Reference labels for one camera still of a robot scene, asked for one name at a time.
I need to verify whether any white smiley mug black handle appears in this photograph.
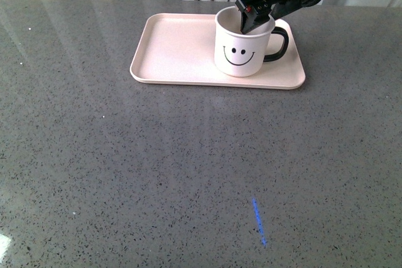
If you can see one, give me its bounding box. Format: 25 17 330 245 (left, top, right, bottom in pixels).
214 6 289 77

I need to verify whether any pink rectangular tray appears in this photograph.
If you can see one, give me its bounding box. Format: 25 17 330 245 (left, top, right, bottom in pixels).
130 13 306 90

